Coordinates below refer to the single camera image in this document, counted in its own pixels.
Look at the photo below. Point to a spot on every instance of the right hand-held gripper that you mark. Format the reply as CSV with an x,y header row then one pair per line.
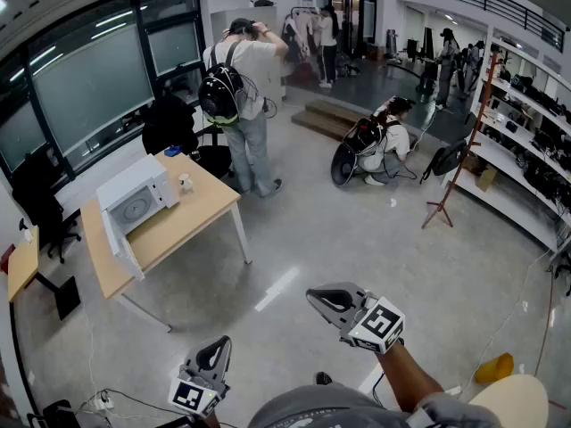
x,y
379,323

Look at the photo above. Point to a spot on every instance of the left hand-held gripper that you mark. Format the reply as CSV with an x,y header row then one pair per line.
x,y
198,395

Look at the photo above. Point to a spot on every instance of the white cup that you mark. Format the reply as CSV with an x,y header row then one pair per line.
x,y
186,183

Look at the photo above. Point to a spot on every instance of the white microwave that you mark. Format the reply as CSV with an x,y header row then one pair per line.
x,y
138,185

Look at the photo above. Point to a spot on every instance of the person's right forearm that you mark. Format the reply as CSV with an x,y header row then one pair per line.
x,y
408,377

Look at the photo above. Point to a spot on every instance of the person's left black shoe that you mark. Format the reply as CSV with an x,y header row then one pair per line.
x,y
323,378

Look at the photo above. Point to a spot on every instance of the person's grey t-shirt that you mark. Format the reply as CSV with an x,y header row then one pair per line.
x,y
339,408

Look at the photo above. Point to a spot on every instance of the crumpled white paper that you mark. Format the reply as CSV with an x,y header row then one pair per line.
x,y
393,203

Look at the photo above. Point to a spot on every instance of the white power strip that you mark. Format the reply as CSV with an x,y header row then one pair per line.
x,y
102,401

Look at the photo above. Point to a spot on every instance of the light wooden table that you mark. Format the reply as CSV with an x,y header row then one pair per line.
x,y
196,214

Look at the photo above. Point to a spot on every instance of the black dome backpack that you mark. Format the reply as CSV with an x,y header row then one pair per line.
x,y
218,96
345,163

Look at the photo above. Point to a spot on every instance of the yellow bin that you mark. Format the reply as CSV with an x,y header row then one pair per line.
x,y
493,369

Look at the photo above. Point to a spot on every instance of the black folding chair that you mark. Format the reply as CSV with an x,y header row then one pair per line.
x,y
53,415

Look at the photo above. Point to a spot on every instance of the black fabric backpack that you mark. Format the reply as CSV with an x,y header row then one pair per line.
x,y
448,158

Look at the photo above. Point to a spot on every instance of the wooden steps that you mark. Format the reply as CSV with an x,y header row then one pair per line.
x,y
330,116

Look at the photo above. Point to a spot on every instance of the cardboard box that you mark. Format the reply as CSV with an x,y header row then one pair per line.
x,y
486,180

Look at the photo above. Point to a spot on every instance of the black device with printed tag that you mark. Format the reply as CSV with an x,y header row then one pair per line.
x,y
195,154

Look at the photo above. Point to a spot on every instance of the round beige tabletop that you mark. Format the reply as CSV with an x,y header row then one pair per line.
x,y
513,401

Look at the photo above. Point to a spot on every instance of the white shelving unit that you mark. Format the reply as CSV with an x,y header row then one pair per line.
x,y
504,185

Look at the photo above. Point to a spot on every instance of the blue cloth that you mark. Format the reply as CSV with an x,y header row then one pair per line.
x,y
173,152

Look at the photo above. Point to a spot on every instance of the small wooden desk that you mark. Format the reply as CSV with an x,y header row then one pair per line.
x,y
22,270

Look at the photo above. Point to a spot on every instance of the wooden coat stand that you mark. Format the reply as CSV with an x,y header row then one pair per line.
x,y
473,136

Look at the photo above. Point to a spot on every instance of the red box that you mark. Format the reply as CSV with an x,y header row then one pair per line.
x,y
6,259

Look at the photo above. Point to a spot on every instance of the black office chair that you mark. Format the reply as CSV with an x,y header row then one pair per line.
x,y
40,203

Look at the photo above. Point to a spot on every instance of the black chair with dark jacket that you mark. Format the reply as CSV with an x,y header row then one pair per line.
x,y
169,123

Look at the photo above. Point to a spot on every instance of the grey cylinder bin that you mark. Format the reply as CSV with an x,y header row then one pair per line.
x,y
391,43

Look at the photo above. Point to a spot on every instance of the clothes rack with garments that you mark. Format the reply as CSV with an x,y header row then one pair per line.
x,y
299,34

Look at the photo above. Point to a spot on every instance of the dark framed glass window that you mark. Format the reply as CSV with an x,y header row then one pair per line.
x,y
89,87

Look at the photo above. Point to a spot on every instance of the black balcony railing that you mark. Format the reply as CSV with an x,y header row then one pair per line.
x,y
486,0

